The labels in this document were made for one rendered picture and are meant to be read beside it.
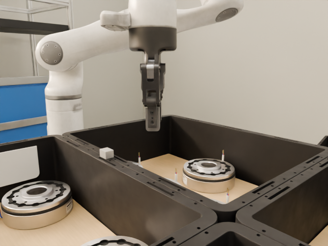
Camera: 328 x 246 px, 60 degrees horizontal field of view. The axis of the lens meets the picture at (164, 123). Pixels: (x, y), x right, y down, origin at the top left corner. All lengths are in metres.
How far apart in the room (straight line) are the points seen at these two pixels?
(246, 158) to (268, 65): 2.94
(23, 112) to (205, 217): 2.23
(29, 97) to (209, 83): 2.27
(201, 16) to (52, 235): 0.53
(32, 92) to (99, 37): 1.79
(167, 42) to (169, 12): 0.04
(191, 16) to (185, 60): 3.32
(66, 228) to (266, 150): 0.37
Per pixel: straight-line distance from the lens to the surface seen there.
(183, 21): 0.70
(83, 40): 0.72
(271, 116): 3.54
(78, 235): 0.45
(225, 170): 0.58
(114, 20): 0.43
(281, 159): 0.57
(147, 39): 0.43
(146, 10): 0.43
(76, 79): 0.80
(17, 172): 0.57
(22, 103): 2.43
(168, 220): 0.33
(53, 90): 0.76
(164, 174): 0.62
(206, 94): 3.86
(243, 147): 0.60
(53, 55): 0.74
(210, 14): 0.71
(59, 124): 0.77
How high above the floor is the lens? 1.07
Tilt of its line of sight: 13 degrees down
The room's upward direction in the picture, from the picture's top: straight up
